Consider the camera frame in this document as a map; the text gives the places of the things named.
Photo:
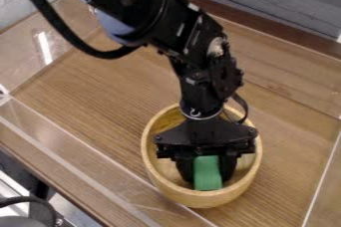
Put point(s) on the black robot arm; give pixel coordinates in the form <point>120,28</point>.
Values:
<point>187,36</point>

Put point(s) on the brown wooden bowl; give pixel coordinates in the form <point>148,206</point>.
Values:
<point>164,176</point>

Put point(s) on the green rectangular block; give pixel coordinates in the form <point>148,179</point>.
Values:
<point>206,177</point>

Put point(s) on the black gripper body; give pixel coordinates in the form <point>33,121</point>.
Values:
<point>202,138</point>

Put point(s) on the clear acrylic tray wall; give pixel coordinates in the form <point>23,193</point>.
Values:
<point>111,194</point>

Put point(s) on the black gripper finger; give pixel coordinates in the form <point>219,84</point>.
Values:
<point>183,164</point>
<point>227,163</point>

